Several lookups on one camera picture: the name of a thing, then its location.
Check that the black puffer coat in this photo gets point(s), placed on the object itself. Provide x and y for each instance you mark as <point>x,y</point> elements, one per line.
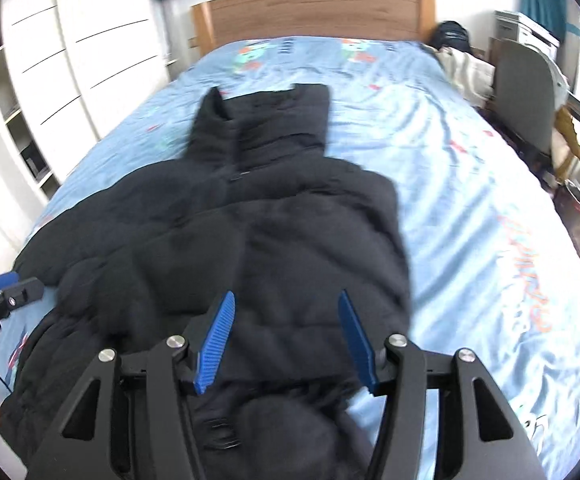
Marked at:
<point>254,207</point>

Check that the black backpack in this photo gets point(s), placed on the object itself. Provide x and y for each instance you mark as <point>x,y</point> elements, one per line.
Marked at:
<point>451,34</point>

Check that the blue dinosaur bed cover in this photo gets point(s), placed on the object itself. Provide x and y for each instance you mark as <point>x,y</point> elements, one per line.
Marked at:
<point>485,383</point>

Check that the brown jacket on chair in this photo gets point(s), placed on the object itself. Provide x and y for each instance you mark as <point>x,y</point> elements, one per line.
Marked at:
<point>565,148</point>

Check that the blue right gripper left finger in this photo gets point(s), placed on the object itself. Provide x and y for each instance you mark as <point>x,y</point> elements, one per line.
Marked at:
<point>217,325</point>

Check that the white printer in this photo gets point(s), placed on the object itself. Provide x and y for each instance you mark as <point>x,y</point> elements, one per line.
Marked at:
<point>518,27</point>

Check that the grey desk chair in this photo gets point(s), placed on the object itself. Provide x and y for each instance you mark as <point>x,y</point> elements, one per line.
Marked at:
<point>529,89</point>

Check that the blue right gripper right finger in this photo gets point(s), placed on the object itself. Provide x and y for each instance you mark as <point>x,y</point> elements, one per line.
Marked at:
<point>358,343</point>

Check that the cream cloth on bed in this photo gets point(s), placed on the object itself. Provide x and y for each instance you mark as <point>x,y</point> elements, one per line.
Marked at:
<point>472,77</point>

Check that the wooden headboard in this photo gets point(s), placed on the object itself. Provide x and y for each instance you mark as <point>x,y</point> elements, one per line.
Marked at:
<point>220,22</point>

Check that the white wardrobe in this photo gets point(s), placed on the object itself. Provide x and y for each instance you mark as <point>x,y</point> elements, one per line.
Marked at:
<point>70,72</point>

